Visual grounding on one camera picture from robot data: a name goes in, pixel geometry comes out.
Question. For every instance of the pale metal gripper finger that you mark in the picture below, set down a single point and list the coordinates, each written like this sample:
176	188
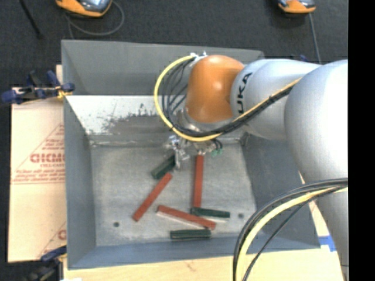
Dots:
177	159
185	155

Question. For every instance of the dark green flat block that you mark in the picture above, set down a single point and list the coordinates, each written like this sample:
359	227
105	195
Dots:
162	168
190	234
212	213

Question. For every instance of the red-brown flat block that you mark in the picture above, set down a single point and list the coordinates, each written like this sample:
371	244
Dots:
198	183
187	217
152	197

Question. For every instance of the grey metal bin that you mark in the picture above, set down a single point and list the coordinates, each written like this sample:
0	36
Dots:
123	186

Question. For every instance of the brown cardboard board red print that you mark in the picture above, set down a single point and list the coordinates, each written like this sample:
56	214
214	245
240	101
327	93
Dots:
35	192

